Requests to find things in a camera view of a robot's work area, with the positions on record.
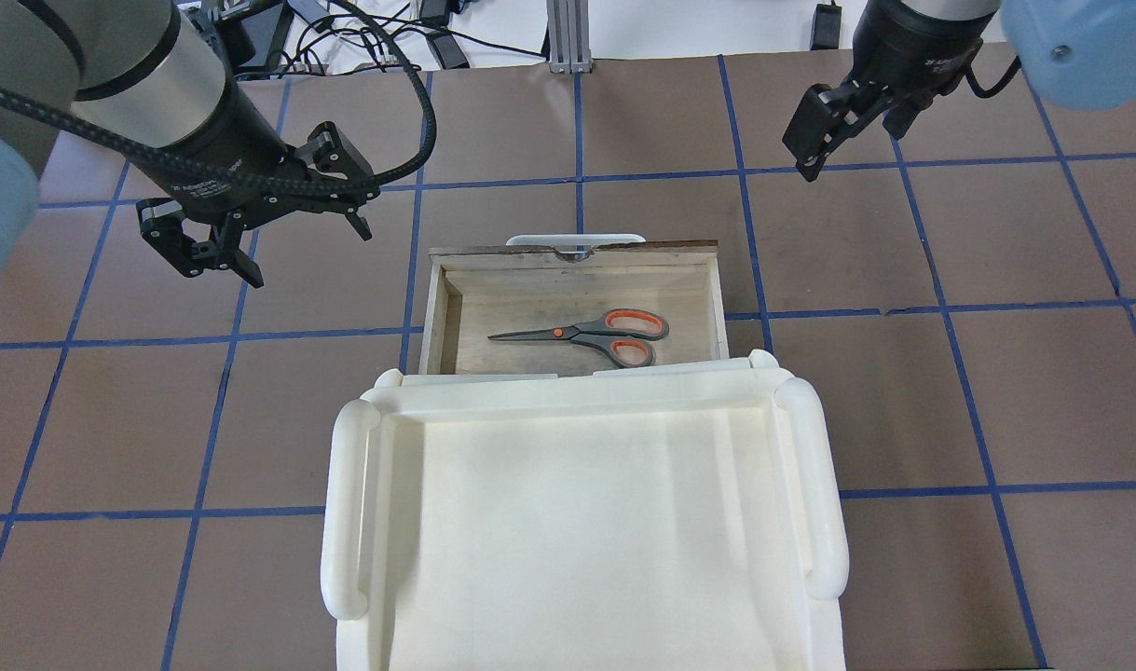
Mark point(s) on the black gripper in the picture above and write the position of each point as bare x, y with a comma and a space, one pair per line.
215, 147

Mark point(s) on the grey scissors orange handles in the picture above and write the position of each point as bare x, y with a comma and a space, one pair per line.
624, 335

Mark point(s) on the wooden drawer with white handle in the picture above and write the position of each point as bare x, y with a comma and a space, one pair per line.
542, 281

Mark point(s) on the black small power adapter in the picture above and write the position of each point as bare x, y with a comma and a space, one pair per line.
826, 26

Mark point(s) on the black power adapter brick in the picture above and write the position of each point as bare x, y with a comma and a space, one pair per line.
447, 52

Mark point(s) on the aluminium frame post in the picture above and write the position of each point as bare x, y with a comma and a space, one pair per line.
567, 32

